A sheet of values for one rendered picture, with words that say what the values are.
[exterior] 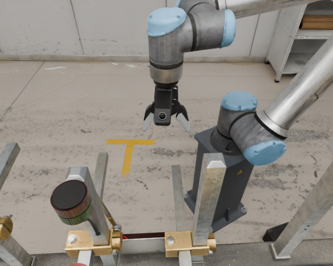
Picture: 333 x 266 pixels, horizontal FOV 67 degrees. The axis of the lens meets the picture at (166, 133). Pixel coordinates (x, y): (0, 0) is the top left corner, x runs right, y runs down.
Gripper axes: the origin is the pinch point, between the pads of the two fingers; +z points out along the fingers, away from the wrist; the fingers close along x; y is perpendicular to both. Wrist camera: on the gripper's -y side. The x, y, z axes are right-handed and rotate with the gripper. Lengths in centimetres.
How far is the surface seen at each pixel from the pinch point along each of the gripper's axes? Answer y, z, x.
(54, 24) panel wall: 224, 49, 130
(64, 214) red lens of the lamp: -39.4, -19.7, 15.2
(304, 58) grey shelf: 211, 81, -153
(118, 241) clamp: -32.5, 7.0, 11.3
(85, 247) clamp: -34.1, 6.7, 19.1
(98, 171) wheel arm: -10.1, 7.7, 21.6
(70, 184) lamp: -34.5, -20.9, 15.5
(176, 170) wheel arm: -6.2, 11.5, -3.6
